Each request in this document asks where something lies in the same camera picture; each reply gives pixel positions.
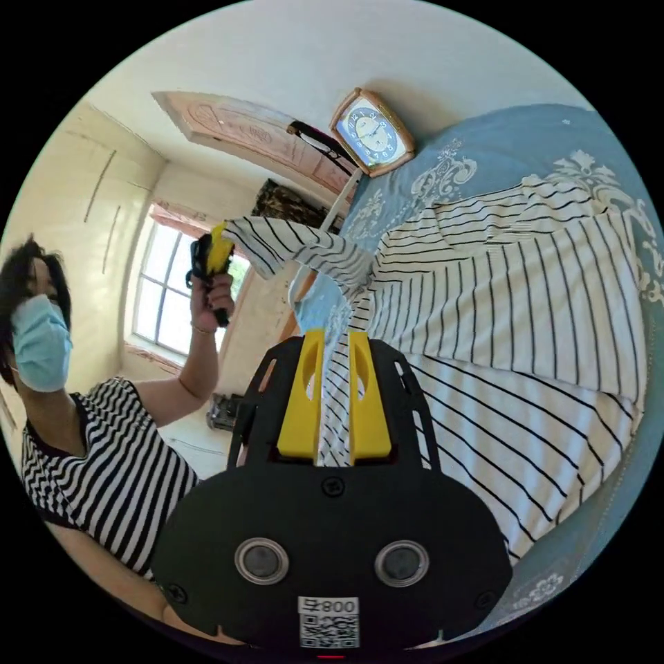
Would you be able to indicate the person's body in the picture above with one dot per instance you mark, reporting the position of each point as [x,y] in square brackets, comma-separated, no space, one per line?
[88,456]

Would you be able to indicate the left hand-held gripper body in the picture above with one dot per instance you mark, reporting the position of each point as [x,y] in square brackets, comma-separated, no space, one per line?
[198,259]

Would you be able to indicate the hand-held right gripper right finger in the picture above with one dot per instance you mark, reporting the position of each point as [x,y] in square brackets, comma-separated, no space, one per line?
[369,420]

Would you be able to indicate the window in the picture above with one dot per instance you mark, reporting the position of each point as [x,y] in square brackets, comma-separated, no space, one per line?
[166,290]

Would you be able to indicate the person's left forearm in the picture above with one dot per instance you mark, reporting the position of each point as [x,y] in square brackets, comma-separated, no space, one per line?
[196,363]

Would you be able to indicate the person's left hand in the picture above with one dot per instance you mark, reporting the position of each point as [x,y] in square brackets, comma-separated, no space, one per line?
[210,301]

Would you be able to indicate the person's right forearm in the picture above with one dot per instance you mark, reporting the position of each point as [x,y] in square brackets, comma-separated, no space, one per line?
[119,576]

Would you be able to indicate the gold-framed wall clock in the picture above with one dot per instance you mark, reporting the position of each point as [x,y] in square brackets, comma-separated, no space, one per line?
[371,134]

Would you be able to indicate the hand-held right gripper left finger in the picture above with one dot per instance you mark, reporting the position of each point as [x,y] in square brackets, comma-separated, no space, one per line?
[298,415]

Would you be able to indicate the white black-striped short-sleeve shirt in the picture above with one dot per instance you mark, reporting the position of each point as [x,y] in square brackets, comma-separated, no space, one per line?
[493,290]

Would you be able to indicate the carved wooden door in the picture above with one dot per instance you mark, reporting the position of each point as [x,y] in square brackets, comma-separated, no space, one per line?
[244,132]

